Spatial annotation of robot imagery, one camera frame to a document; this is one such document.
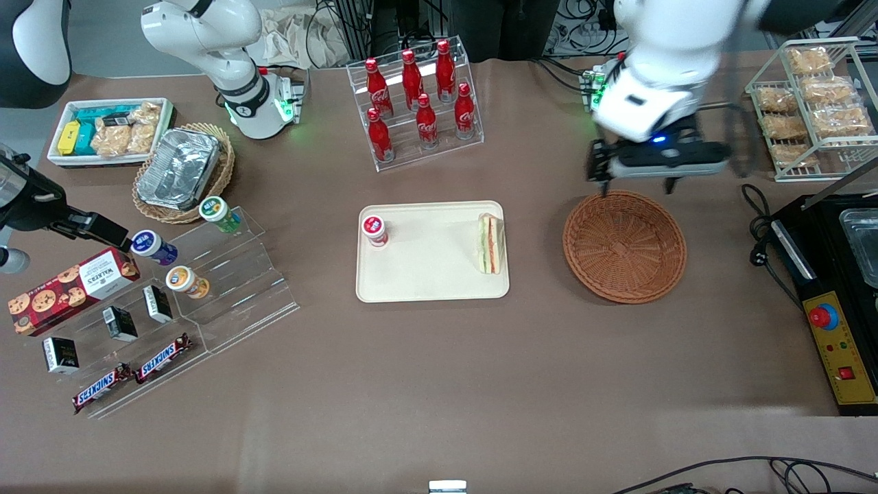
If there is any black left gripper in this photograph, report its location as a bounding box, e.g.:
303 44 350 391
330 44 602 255
586 134 707 200

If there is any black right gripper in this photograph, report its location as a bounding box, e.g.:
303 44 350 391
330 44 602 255
0 145 132 252

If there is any triangular sandwich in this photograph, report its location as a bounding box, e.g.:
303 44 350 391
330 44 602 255
477 213 506 275

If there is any large brown wicker basket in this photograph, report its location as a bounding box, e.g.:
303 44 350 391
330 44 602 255
562 190 687 305

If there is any small tan wicker basket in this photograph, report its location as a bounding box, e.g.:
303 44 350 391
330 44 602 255
132 123 236 225

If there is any cream plastic tray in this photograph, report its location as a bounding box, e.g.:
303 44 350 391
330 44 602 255
355 200 510 303

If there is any purple lid cup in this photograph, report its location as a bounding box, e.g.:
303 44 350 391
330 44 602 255
130 230 179 267

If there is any red cookie box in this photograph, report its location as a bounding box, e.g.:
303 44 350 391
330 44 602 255
8 247 141 337

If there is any white plastic bin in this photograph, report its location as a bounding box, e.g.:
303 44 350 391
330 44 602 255
47 97 177 169

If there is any small black box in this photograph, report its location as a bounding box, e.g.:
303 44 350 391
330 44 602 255
143 285 174 324
102 306 138 342
43 337 80 375

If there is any clear cracker pack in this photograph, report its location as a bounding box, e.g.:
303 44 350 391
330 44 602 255
91 123 131 158
127 103 162 154

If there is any orange lid cup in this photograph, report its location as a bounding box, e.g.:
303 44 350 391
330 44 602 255
165 266 210 300

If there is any aluminium foil container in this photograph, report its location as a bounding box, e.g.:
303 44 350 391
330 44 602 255
136 128 222 211

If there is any yellow snack box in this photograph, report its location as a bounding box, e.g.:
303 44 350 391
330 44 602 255
57 121 82 156

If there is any green lid cup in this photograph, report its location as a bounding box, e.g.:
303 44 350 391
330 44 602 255
199 196 242 234

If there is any clear acrylic bottle rack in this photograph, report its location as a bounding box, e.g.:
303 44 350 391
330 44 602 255
346 36 485 172

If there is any snickers bar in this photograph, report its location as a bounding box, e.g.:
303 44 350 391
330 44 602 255
134 333 193 385
72 362 134 414

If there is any red cola bottle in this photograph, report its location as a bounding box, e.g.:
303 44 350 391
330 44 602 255
436 39 458 104
401 49 425 110
415 93 440 150
364 58 394 117
366 108 396 163
453 82 477 140

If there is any clear acrylic stepped display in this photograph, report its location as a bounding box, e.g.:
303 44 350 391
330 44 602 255
41 274 211 420
168 206 300 355

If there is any person in dark clothes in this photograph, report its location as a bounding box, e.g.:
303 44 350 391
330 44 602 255
453 0 565 64

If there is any bagged fried snack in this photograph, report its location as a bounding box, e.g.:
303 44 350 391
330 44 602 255
785 47 833 75
755 88 800 115
811 105 874 137
760 113 811 141
799 75 855 105
772 143 822 169

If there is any red lid cup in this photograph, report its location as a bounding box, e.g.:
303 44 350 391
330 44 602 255
361 215 389 248

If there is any black control box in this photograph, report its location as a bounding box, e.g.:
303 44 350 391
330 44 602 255
768 194 878 417

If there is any aluminium profile bar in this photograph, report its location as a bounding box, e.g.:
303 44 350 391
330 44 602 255
803 158 878 210

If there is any red emergency stop button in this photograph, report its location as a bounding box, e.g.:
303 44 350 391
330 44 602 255
808 302 840 331

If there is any steel pan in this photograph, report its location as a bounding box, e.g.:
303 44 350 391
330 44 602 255
838 208 878 289

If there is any beige cloth bag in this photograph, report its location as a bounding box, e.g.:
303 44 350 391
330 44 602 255
257 7 351 69

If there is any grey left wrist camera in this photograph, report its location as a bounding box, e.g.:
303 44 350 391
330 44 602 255
614 154 732 179

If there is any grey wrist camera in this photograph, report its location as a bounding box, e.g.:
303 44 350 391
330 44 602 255
614 154 732 179
0 247 32 275

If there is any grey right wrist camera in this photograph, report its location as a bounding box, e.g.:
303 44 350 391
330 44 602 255
0 247 32 275

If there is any black power cable with plug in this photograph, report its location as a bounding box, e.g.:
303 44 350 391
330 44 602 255
741 183 814 309

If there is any white wire rack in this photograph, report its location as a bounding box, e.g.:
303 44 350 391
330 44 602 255
746 38 878 183

